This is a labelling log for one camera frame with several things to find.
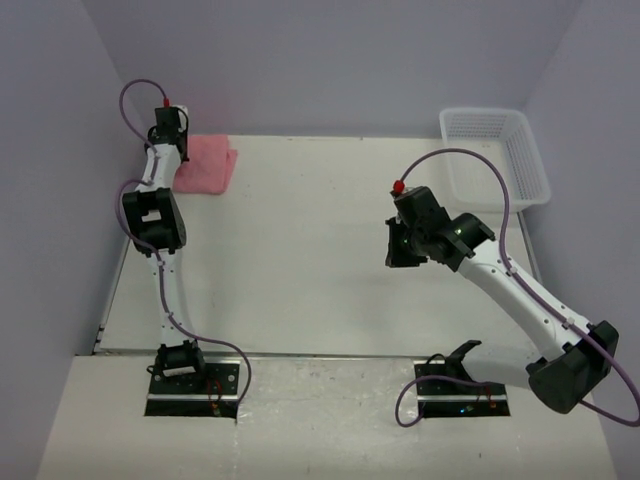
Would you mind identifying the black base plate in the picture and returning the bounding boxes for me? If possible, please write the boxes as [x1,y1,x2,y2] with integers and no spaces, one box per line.
[144,360,241,420]
[414,354,511,419]

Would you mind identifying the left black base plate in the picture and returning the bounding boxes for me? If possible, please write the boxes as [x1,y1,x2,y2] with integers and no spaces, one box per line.
[144,360,241,420]

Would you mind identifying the pink t shirt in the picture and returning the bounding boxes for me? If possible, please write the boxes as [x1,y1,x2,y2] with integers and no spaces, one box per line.
[172,135,238,195]

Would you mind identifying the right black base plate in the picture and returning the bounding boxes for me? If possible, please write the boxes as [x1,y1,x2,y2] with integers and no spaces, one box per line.
[414,354,511,419]

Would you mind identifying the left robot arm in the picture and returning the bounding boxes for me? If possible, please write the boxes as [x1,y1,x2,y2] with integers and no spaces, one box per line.
[120,99,208,393]

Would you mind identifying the white plastic basket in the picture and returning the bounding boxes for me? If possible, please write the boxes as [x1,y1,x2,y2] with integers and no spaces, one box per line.
[439,107,551,213]

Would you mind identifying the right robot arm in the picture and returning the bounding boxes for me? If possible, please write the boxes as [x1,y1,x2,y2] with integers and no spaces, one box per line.
[386,182,619,414]

